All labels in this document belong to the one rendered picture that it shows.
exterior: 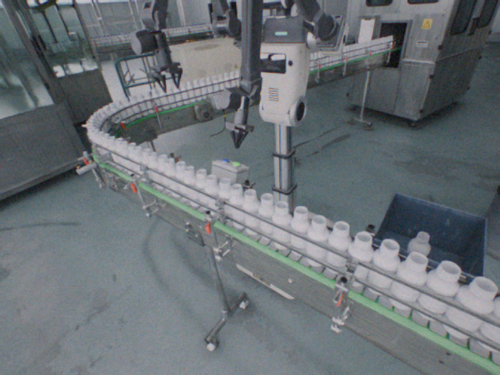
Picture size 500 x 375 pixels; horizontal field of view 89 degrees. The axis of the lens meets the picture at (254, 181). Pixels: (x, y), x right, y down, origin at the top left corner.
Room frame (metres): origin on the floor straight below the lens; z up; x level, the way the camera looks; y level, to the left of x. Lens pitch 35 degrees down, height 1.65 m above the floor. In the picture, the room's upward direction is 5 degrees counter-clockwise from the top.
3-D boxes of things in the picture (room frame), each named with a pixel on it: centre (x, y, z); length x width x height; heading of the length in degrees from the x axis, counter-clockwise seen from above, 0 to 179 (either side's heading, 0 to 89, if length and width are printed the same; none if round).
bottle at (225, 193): (0.73, 0.10, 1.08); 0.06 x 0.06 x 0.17
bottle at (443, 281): (0.32, -0.39, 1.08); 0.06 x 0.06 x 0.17
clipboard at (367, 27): (4.20, -1.82, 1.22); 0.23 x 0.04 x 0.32; 32
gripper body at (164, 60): (1.09, 0.30, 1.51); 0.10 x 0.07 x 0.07; 140
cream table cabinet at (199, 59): (5.13, 0.63, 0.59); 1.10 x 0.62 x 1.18; 122
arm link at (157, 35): (1.08, 0.30, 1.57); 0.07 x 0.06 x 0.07; 141
